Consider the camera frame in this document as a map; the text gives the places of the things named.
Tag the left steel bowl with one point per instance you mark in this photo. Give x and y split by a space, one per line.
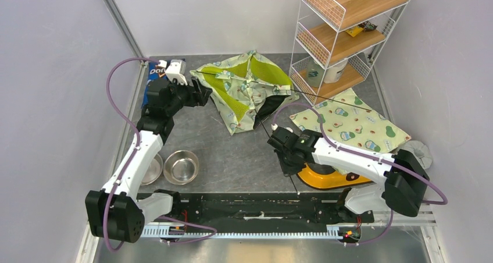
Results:
154 170

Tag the green avocado pet tent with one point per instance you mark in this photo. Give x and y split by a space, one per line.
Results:
246 89

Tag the steel bowl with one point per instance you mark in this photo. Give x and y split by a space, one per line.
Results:
154 170
181 167

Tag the green glass jar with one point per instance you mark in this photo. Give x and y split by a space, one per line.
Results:
314 73

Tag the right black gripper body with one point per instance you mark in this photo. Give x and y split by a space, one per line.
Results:
289 165

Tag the orange pet bowl stand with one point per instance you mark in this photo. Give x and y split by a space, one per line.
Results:
324 177

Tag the green avocado print mat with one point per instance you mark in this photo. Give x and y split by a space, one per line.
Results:
347 119

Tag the dark snack packet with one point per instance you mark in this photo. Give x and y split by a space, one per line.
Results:
367 26

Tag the right steel bowl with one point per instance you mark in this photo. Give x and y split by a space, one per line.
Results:
181 167

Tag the white wire wooden shelf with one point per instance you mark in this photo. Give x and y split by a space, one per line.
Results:
320 34

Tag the grey wrapped roll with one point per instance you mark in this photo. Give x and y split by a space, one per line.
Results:
420 151

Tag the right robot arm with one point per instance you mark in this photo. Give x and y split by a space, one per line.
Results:
399 181

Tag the yellow snack packet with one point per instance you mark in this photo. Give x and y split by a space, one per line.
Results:
354 31

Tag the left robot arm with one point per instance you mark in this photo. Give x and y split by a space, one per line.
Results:
114 212

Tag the white paper roll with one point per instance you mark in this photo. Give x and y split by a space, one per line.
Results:
334 73

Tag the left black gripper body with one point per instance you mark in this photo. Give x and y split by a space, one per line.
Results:
181 95

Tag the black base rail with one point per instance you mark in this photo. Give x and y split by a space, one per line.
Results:
258 216

